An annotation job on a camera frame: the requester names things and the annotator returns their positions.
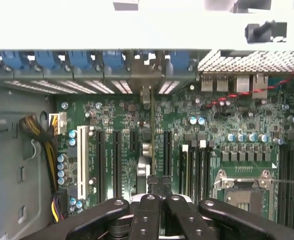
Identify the white expansion slot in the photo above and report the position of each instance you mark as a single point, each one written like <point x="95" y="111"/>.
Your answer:
<point x="82" y="162"/>

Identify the black case latch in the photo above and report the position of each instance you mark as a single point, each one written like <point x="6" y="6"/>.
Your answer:
<point x="251" y="32"/>

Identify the silver rear port block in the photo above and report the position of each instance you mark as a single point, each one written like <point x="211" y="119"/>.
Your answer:
<point x="207" y="83"/>
<point x="243" y="83"/>
<point x="222" y="83"/>
<point x="260" y="85"/>

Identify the CPU socket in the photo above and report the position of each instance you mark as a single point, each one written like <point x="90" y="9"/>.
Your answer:
<point x="244" y="200"/>

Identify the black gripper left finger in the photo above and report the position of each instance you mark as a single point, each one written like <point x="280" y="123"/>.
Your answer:
<point x="146" y="220"/>

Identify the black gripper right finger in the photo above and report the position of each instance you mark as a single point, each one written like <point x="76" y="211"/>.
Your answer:
<point x="184" y="220"/>

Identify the white power connector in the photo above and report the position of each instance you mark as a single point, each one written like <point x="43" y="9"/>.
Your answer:
<point x="58" y="125"/>

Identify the perforated slot cover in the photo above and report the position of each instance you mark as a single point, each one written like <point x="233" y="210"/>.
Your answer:
<point x="50" y="88"/>
<point x="121" y="87"/>
<point x="170" y="87"/>
<point x="77" y="88"/>
<point x="99" y="88"/>

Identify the green motherboard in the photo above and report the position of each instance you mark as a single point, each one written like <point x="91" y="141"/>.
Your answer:
<point x="176" y="112"/>

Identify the open black PC case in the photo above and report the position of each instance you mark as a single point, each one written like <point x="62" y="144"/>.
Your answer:
<point x="136" y="30"/>

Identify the short black expansion slot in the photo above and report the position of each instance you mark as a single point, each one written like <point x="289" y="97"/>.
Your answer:
<point x="133" y="140"/>

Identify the thin metal locking lever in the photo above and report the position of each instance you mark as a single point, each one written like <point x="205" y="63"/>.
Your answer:
<point x="291" y="182"/>

